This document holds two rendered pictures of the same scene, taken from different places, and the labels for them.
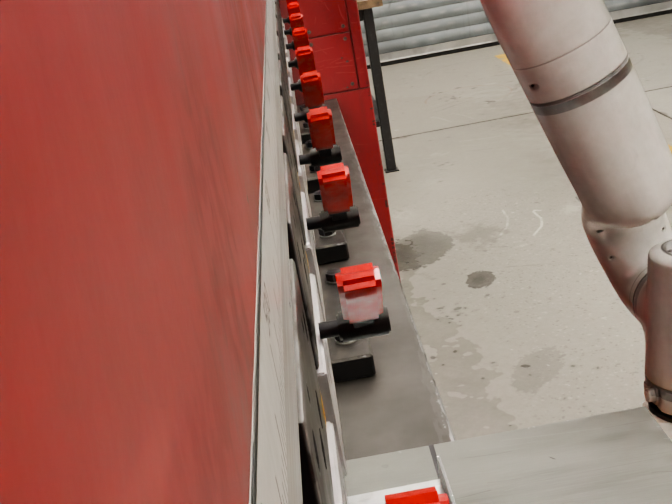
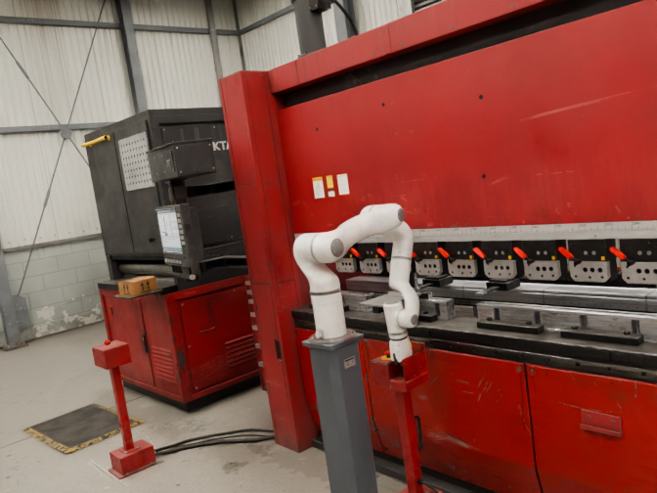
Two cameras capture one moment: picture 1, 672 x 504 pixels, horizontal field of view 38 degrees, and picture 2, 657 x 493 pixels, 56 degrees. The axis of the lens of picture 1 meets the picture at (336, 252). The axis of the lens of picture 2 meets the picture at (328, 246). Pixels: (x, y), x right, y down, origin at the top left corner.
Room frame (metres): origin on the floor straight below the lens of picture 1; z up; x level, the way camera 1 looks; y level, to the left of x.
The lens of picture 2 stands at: (2.70, -2.19, 1.63)
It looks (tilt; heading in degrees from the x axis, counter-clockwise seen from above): 6 degrees down; 140
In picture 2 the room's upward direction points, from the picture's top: 8 degrees counter-clockwise
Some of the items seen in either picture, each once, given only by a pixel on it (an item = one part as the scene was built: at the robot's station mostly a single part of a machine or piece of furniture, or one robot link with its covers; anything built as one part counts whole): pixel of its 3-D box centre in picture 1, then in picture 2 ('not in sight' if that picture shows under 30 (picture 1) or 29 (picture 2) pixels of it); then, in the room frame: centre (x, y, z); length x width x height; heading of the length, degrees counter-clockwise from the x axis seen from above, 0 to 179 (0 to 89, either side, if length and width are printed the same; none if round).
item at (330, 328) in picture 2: not in sight; (328, 315); (0.83, -0.70, 1.09); 0.19 x 0.19 x 0.18
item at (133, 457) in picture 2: not in sight; (120, 404); (-1.08, -0.92, 0.41); 0.25 x 0.20 x 0.83; 90
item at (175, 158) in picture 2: not in sight; (189, 214); (-0.69, -0.44, 1.53); 0.51 x 0.25 x 0.85; 173
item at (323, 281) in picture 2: not in sight; (316, 262); (0.80, -0.70, 1.30); 0.19 x 0.12 x 0.24; 2
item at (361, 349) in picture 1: (342, 318); (508, 326); (1.17, 0.01, 0.89); 0.30 x 0.05 x 0.03; 0
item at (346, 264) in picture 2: not in sight; (349, 256); (0.14, 0.06, 1.18); 0.15 x 0.09 x 0.17; 0
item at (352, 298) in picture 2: not in sight; (340, 299); (0.01, 0.06, 0.92); 0.50 x 0.06 x 0.10; 0
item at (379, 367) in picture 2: not in sight; (399, 364); (0.76, -0.28, 0.75); 0.20 x 0.16 x 0.18; 1
